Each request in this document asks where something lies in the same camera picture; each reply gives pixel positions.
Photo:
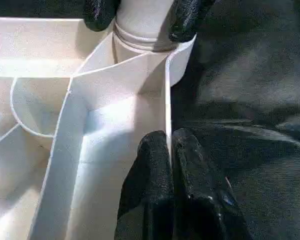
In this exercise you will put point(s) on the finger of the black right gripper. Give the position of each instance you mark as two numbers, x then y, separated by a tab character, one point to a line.
190	20
100	15

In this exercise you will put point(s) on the black mat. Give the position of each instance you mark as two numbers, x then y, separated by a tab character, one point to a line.
252	100

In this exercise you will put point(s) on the white plastic table top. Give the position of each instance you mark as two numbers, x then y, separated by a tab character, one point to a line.
77	112

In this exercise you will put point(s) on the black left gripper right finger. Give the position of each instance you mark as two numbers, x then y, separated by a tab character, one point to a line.
197	195

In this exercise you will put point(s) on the white plastic table leg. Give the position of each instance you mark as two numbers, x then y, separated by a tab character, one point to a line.
145	20

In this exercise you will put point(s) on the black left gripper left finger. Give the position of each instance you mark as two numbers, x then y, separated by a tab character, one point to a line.
147	190

